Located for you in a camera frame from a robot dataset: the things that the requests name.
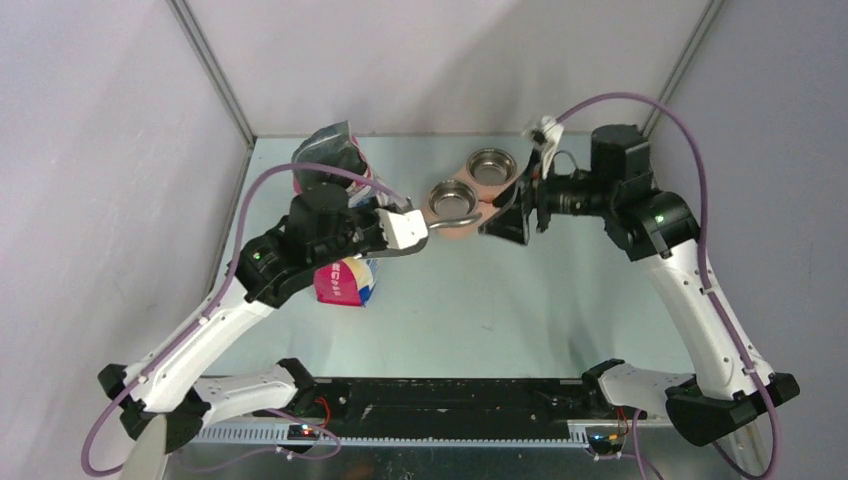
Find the metal food scoop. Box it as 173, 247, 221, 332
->
386, 213, 482, 258

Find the left circuit board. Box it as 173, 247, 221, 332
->
286, 424, 324, 443

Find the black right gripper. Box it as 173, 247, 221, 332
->
478, 145, 616, 245

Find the right circuit board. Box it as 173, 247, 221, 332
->
585, 432, 630, 460

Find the steel bowl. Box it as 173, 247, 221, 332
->
427, 179, 478, 220
465, 148, 518, 187

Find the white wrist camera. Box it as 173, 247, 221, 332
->
524, 116, 564, 179
376, 208, 429, 253

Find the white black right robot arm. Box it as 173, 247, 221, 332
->
479, 117, 800, 446

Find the circuit board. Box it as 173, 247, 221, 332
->
286, 424, 324, 443
585, 432, 630, 460

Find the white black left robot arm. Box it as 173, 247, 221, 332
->
98, 184, 412, 453

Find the pet food bag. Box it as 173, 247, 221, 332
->
291, 121, 388, 307

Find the steel bowl far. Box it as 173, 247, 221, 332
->
465, 148, 518, 187

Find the steel bowl near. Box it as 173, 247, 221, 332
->
427, 179, 478, 220

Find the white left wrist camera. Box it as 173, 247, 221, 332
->
376, 208, 429, 253

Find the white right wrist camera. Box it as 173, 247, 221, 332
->
524, 116, 564, 179

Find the pink double bowl stand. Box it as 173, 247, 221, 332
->
422, 148, 525, 243

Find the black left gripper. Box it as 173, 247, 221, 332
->
311, 194, 395, 270

